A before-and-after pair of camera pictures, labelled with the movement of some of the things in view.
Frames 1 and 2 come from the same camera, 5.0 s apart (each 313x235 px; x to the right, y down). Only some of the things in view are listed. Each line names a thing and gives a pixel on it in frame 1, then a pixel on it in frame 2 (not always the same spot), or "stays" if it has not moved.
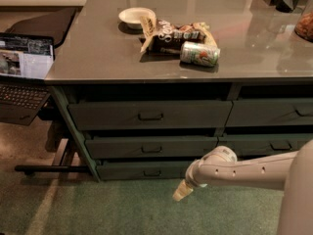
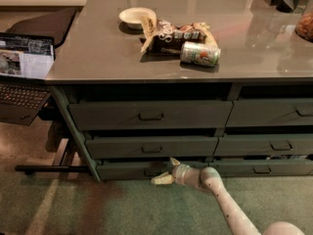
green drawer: [211, 115] stays
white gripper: [190, 180] -> [179, 172]
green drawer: [139, 170] stays
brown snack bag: [165, 35] stays
